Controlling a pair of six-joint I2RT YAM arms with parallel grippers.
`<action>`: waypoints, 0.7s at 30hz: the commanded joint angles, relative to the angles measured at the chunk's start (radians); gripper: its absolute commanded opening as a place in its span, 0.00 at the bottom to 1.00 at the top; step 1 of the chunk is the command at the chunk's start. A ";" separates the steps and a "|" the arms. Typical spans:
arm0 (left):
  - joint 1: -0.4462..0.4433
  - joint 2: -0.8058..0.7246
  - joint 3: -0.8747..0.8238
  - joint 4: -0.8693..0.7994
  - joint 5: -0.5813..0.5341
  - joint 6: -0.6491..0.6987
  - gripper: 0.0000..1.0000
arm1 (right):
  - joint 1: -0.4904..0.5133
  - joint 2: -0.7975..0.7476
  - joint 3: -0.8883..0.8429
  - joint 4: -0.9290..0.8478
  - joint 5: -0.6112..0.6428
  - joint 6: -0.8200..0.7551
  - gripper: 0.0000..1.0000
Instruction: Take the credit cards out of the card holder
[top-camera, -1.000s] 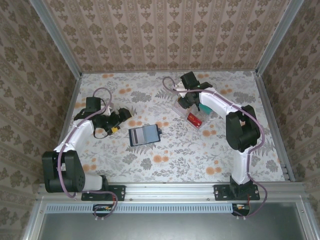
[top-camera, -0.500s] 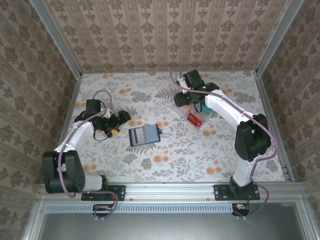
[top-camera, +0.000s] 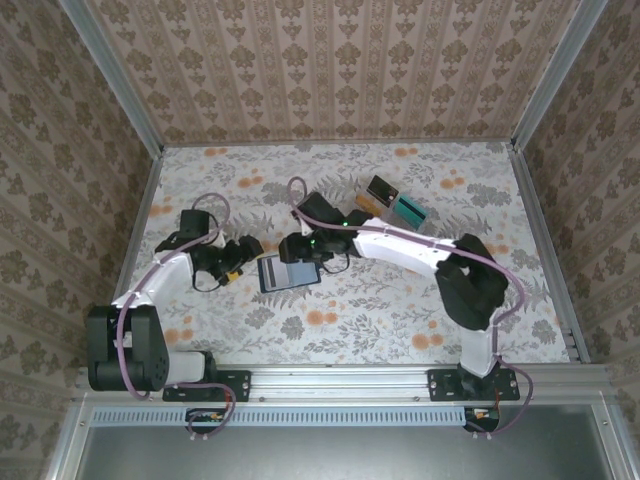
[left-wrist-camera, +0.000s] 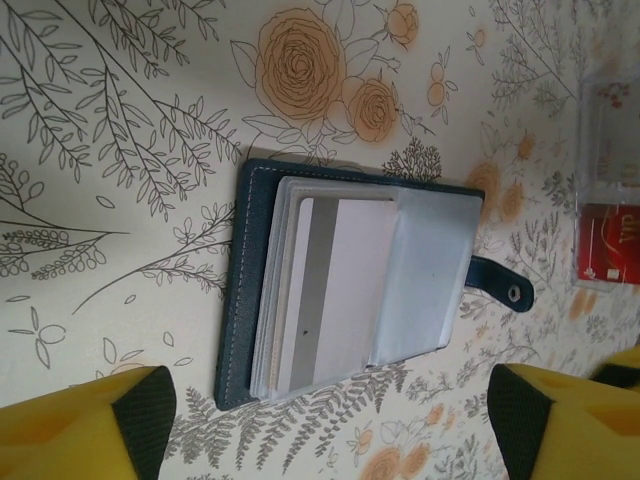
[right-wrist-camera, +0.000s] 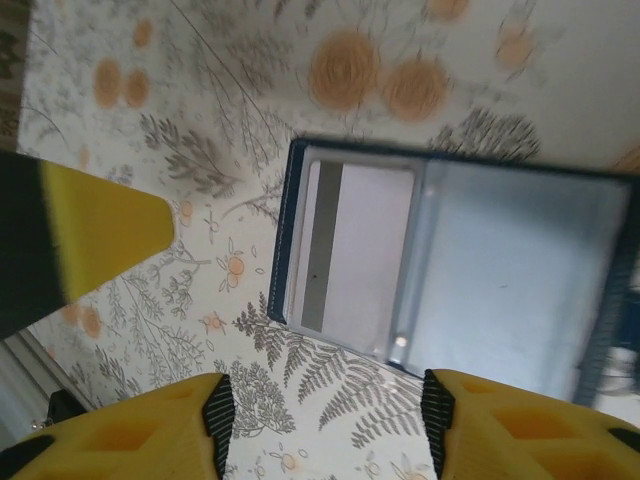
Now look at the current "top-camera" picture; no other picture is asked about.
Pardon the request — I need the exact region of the dark blue leather card holder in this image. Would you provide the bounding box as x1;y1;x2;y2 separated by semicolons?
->
258;253;322;295

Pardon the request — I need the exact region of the pale card with black stripe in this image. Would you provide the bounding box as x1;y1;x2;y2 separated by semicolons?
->
260;255;291;293

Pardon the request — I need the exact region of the orange card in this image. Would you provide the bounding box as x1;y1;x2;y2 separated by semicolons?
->
353;192;384;217

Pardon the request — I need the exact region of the dark brown card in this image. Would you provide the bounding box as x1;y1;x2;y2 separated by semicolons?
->
366;174;401;208

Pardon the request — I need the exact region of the teal card with dark stripe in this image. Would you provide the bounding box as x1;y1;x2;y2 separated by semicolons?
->
391;195;428;232

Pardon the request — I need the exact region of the clear plastic box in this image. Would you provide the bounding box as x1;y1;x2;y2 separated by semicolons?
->
352;174;429;232

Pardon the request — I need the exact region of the thin black camera cable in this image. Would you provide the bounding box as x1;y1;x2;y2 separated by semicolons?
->
192;259;227;294
319;249;352;275

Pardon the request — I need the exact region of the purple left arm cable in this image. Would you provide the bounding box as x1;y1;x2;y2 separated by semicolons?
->
117;193;236;401

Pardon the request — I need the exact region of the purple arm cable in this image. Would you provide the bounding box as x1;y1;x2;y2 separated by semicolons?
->
117;193;236;401
287;176;529;361

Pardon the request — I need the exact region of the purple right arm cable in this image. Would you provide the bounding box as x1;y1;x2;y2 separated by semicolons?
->
287;176;529;361

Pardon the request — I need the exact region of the aluminium table edge rail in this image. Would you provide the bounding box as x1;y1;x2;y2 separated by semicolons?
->
113;148;165;304
513;143;592;362

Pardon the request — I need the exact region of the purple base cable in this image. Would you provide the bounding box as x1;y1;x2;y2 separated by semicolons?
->
185;382;237;443
464;357;535;442

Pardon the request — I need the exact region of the aluminium mounting rail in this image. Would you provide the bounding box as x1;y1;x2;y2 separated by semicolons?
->
72;363;609;403

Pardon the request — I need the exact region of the grey slotted cable duct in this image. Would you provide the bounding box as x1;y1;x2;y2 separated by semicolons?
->
92;405;469;427

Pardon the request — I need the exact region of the aluminium frame post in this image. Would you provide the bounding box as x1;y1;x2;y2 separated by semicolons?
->
58;0;165;154
510;0;609;151

